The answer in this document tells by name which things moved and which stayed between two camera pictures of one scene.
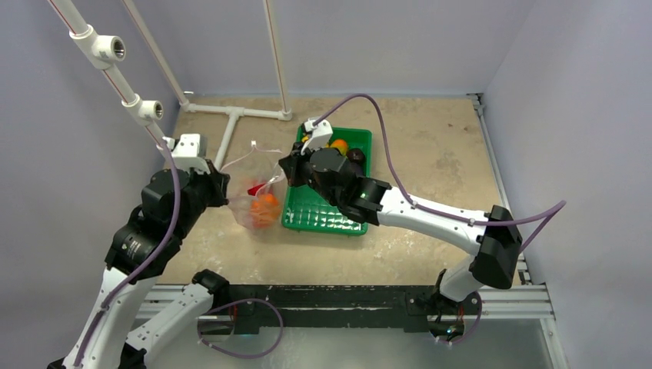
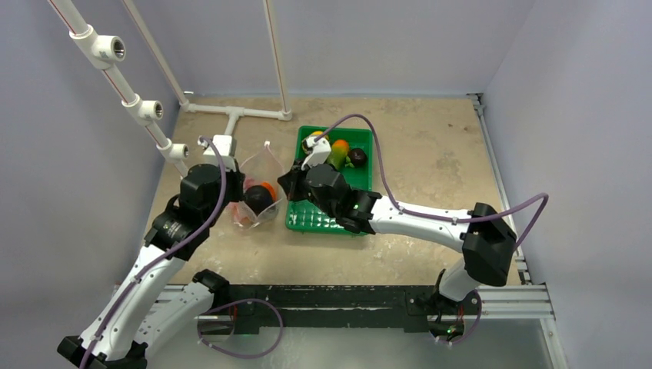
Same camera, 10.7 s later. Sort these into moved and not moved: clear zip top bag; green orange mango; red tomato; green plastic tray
Moved: red tomato
Not moved: clear zip top bag; green orange mango; green plastic tray
